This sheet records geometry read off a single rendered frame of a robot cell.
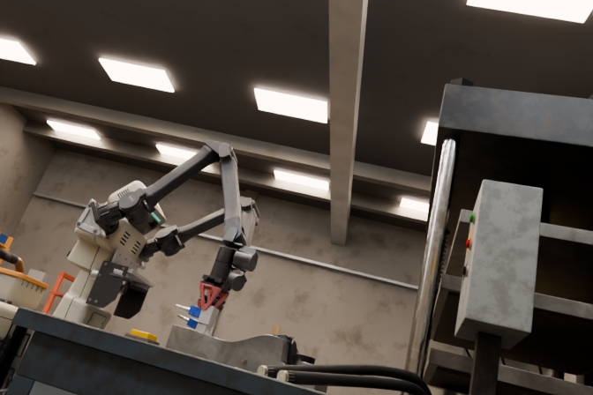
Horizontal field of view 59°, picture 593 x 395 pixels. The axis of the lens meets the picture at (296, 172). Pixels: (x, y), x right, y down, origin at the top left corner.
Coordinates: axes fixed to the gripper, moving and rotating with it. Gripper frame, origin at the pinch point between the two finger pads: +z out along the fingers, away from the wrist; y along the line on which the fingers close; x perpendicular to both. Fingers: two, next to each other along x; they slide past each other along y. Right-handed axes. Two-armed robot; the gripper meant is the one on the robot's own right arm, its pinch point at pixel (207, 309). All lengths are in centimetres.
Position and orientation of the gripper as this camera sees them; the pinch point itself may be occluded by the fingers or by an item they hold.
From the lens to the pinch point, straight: 167.0
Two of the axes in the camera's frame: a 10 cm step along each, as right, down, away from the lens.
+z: -2.8, 8.8, -3.9
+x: -9.4, -1.7, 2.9
